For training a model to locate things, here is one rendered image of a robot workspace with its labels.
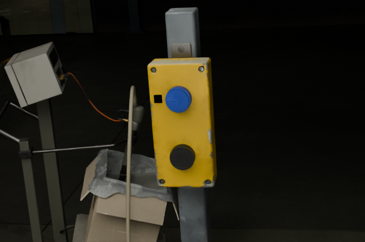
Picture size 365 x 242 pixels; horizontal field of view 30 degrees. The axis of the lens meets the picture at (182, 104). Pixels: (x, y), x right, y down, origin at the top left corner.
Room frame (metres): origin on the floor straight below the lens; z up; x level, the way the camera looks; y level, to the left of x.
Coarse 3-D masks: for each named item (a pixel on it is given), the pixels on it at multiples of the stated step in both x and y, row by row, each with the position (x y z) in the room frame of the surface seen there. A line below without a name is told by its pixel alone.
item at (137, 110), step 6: (138, 108) 2.74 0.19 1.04; (138, 114) 2.73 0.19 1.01; (126, 120) 2.74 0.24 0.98; (138, 120) 2.73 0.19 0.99; (132, 126) 2.73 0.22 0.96; (138, 126) 2.73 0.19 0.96; (132, 132) 2.74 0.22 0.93; (132, 144) 2.74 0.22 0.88; (126, 150) 2.74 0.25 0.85; (132, 150) 2.74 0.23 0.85; (126, 156) 2.73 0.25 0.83; (126, 162) 2.73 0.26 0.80; (126, 168) 2.74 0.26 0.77; (120, 174) 2.73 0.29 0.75; (126, 174) 2.74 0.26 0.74; (120, 180) 2.74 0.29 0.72
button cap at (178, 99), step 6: (174, 90) 1.26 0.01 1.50; (180, 90) 1.26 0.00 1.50; (186, 90) 1.27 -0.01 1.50; (168, 96) 1.27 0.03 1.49; (174, 96) 1.26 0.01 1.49; (180, 96) 1.26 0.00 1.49; (186, 96) 1.26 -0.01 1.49; (168, 102) 1.27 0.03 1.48; (174, 102) 1.26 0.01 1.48; (180, 102) 1.26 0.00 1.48; (186, 102) 1.26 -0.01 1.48; (174, 108) 1.26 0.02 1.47; (180, 108) 1.26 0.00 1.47; (186, 108) 1.26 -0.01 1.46
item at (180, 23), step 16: (176, 16) 1.34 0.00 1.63; (192, 16) 1.33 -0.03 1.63; (176, 32) 1.34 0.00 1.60; (192, 32) 1.33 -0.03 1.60; (192, 48) 1.33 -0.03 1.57; (192, 192) 1.34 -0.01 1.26; (208, 192) 1.38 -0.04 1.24; (192, 208) 1.34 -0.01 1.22; (208, 208) 1.36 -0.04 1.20; (192, 224) 1.34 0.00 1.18; (208, 224) 1.35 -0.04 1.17; (192, 240) 1.34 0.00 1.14; (208, 240) 1.34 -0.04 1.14
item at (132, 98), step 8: (128, 128) 2.51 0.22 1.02; (128, 136) 2.49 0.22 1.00; (128, 144) 2.48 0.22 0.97; (128, 152) 2.47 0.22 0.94; (128, 160) 2.46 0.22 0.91; (128, 168) 2.45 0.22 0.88; (128, 176) 2.44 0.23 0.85; (128, 184) 2.43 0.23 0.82; (128, 192) 2.42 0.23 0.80; (128, 200) 2.41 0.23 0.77; (128, 208) 2.40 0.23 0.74; (128, 216) 2.40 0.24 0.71; (128, 224) 2.39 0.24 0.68; (128, 232) 2.38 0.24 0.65; (128, 240) 2.37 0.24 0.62
